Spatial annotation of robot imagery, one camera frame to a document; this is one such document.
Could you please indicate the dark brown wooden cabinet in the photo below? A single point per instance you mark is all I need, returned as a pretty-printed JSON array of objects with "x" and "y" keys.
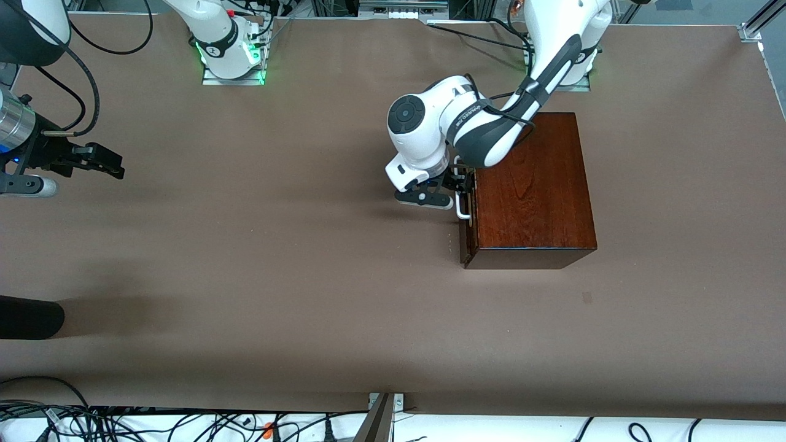
[{"x": 534, "y": 202}]

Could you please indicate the aluminium table bracket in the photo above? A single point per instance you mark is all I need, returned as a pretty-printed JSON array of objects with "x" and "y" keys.
[{"x": 399, "y": 402}]

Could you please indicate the black cylindrical object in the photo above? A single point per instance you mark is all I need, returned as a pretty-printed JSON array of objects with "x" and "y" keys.
[{"x": 27, "y": 317}]

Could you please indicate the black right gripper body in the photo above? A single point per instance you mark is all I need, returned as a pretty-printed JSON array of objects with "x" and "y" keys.
[{"x": 44, "y": 153}]

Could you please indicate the grey strip with white connectors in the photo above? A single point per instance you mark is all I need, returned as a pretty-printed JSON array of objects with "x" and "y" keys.
[{"x": 402, "y": 12}]

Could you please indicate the aluminium frame corner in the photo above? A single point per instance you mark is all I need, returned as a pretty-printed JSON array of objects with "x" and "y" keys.
[{"x": 758, "y": 21}]

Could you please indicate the dark metal post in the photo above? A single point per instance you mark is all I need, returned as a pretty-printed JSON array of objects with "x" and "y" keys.
[{"x": 376, "y": 423}]

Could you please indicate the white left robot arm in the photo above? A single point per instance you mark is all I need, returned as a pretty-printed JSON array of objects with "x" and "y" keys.
[{"x": 424, "y": 132}]

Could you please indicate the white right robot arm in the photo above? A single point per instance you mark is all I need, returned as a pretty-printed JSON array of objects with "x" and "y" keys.
[{"x": 215, "y": 31}]

